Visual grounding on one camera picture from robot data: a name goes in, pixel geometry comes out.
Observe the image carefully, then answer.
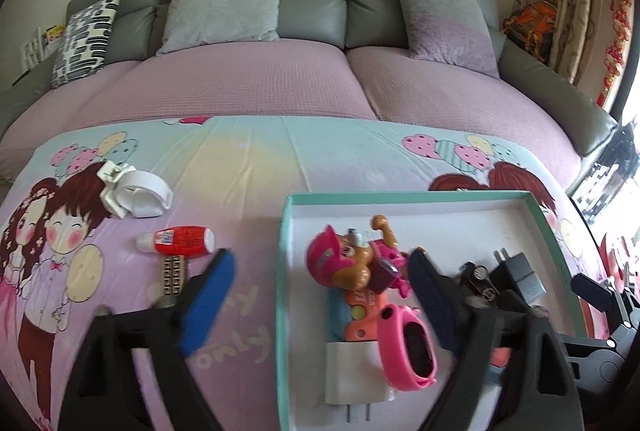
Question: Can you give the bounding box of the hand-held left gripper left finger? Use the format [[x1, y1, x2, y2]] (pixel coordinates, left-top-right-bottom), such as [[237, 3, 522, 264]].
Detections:
[[57, 248, 237, 431]]

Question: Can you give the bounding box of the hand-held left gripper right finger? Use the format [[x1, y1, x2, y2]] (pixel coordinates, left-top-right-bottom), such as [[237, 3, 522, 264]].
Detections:
[[406, 247, 586, 431]]

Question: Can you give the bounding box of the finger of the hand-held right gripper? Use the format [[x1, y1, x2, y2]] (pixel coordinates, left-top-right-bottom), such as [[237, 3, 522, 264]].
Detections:
[[571, 272, 640, 342]]

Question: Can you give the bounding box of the pink toy watch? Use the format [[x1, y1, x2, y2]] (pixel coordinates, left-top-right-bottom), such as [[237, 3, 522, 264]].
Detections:
[[380, 303, 438, 392]]

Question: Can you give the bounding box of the black toy car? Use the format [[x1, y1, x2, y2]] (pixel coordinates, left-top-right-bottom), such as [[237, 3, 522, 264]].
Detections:
[[459, 261, 501, 307]]

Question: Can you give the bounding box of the teal cardboard box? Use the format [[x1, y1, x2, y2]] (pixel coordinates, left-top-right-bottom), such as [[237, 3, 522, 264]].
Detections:
[[274, 191, 588, 431]]

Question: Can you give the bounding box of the pink toy dog figure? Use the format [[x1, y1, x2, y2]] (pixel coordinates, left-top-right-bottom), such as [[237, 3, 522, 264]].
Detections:
[[306, 214, 416, 299]]

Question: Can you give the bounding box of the white charger plug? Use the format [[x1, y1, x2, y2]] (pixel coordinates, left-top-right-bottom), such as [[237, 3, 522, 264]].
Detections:
[[325, 342, 396, 424]]

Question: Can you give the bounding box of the harmonica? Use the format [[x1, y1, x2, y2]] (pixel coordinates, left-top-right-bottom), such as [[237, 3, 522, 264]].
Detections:
[[159, 255, 190, 297]]

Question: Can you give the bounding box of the black charger plug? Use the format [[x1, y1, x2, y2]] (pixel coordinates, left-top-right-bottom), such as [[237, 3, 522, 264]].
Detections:
[[489, 248, 547, 307]]

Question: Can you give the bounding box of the red glue bottle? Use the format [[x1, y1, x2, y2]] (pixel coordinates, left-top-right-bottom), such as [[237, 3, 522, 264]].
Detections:
[[136, 225, 217, 257]]

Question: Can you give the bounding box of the orange toy phone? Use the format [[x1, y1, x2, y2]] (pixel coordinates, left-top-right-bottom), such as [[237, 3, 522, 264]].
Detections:
[[327, 288, 388, 344]]

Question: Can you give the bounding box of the printed cartoon blanket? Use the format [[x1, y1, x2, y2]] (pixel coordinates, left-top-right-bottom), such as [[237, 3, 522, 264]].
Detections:
[[0, 113, 621, 431]]

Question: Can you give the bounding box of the pink bedspread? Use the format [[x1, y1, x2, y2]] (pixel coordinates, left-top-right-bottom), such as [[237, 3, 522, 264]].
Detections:
[[0, 36, 583, 192]]

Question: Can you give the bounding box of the red hanging decoration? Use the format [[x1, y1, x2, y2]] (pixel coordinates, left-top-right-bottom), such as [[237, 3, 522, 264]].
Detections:
[[595, 0, 633, 109]]

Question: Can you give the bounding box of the orange bag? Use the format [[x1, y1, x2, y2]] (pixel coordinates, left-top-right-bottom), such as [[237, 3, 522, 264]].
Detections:
[[501, 0, 557, 62]]

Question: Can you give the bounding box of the purple grey pillow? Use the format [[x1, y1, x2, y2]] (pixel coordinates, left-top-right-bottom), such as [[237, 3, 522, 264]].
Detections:
[[390, 0, 502, 79]]

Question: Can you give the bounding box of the black and white patterned pillow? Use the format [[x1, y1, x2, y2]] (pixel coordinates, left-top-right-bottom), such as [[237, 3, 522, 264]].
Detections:
[[50, 0, 122, 89]]

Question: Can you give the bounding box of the light grey pillow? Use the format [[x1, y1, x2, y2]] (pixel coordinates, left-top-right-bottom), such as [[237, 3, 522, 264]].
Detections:
[[156, 0, 289, 56]]

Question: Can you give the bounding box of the white magazine rack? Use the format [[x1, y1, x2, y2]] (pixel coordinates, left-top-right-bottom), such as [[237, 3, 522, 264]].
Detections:
[[20, 25, 66, 74]]

